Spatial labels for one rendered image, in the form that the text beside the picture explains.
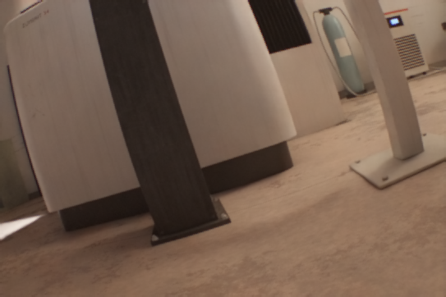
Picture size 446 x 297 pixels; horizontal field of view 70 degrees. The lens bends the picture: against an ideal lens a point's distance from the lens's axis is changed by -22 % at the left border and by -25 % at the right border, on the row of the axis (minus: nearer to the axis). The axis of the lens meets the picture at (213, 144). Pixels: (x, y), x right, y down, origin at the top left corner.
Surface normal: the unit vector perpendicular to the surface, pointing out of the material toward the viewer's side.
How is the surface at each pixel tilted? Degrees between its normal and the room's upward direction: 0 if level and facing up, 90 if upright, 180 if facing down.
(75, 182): 90
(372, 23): 90
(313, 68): 90
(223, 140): 90
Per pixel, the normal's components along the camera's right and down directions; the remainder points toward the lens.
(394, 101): -0.09, 0.11
